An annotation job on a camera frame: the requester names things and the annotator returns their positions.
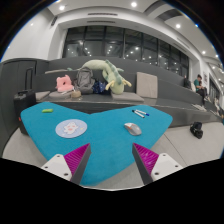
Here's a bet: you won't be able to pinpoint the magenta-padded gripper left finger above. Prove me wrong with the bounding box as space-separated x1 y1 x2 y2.
40 143 92 186

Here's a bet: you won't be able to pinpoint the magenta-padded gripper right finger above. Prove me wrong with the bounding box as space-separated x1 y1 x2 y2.
132 142 184 186

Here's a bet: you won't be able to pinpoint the grey computer mouse orange accent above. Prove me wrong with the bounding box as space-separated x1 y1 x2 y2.
123 122 143 137

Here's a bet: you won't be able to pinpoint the round light blue mouse pad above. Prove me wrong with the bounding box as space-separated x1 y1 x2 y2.
54 118 88 139

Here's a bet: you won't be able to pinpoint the white marker black cap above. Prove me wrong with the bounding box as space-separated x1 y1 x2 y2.
131 109 146 119

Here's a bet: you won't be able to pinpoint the black bag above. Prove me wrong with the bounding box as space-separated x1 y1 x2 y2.
189 121 204 140

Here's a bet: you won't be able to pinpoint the small tan hat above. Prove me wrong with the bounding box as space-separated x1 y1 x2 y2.
70 89 83 99

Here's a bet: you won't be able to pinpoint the flat grey square cushion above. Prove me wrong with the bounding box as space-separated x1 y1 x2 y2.
110 91 145 103
34 90 51 102

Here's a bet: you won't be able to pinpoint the upright grey seat cushion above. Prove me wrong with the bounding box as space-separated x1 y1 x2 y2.
135 71 159 99

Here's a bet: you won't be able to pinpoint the dark blue patterned bag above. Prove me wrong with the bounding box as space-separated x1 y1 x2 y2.
92 79 108 95

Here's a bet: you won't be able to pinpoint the pink plush cushion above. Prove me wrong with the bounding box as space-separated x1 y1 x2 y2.
55 74 75 93

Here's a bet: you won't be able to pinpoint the grey backpack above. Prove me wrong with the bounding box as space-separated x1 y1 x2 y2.
73 66 97 95

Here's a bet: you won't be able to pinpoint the person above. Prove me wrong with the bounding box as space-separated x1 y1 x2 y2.
193 73 208 101

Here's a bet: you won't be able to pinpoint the large green dragon plush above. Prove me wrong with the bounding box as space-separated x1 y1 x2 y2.
79 59 133 95

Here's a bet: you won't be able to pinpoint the round ceiling lights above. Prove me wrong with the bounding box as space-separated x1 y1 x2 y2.
28 1 221 59

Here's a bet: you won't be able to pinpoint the black suitcase with handle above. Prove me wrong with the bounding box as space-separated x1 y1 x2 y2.
13 67 37 118

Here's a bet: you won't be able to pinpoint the large dark window wall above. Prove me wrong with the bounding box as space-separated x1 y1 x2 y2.
62 25 190 78

